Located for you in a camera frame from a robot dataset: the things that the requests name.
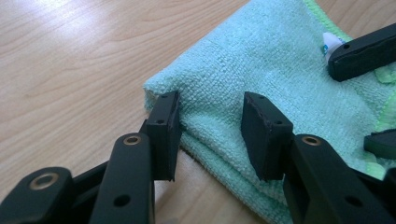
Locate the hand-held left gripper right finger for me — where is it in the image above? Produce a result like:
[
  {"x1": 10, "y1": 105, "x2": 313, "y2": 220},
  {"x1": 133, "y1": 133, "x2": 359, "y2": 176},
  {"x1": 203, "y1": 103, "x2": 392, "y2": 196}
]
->
[{"x1": 240, "y1": 91, "x2": 294, "y2": 182}]

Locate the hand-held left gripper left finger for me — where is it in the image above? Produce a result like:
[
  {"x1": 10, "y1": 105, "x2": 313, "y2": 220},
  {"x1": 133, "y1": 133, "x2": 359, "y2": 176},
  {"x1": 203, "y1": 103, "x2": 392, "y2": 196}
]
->
[{"x1": 146, "y1": 91, "x2": 183, "y2": 182}]

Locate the green towel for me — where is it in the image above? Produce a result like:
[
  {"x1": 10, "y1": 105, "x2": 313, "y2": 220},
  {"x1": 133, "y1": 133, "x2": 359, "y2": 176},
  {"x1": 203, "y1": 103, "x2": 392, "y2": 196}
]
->
[{"x1": 143, "y1": 0, "x2": 396, "y2": 224}]

